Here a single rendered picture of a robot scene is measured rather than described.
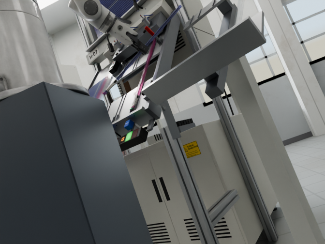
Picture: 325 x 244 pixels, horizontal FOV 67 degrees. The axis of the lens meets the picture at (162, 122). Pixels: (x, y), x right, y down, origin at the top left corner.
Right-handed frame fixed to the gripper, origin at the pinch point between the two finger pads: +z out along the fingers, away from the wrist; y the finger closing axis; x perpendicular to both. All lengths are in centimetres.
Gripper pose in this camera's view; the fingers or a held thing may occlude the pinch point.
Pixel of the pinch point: (142, 49)
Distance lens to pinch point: 107.8
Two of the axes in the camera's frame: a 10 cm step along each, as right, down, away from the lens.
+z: 7.7, 4.7, 4.2
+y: -3.9, -1.8, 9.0
